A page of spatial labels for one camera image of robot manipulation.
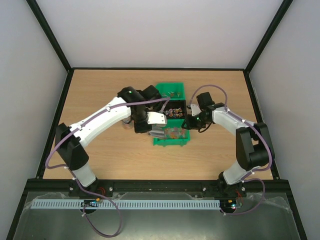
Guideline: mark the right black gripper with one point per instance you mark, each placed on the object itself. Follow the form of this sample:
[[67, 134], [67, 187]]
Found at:
[[189, 122]]

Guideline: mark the clear plastic cup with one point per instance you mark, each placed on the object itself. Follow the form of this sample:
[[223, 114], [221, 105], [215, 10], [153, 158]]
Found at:
[[127, 124]]

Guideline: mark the black aluminium rail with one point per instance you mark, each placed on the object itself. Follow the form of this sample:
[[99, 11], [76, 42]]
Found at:
[[195, 188]]

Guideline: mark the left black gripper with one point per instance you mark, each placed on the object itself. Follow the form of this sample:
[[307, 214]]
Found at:
[[139, 129]]

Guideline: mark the green bin with lollipops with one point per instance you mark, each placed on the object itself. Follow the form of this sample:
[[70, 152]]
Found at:
[[174, 90]]

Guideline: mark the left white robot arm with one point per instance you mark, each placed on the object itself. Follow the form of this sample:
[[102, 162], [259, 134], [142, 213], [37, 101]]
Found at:
[[144, 108]]

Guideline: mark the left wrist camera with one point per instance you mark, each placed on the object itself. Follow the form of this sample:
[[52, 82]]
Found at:
[[156, 118]]

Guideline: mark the light blue cable duct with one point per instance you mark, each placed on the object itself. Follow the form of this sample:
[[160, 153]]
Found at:
[[77, 204]]

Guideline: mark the green bin with gummies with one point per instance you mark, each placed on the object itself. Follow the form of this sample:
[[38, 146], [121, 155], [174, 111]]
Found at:
[[174, 134]]

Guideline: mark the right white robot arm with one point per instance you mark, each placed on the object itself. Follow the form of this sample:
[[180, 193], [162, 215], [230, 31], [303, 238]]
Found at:
[[254, 150]]

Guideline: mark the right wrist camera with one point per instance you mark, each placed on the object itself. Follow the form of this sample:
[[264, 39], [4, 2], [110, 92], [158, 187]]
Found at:
[[193, 110]]

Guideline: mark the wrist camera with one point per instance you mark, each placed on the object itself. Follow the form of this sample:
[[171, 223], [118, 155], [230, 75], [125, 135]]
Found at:
[[156, 118], [193, 110]]

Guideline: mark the metal scoop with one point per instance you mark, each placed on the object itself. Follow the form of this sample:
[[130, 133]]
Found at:
[[157, 132]]

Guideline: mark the black bin with swirl lollipops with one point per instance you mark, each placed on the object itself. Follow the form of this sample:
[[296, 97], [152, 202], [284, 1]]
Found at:
[[175, 109]]

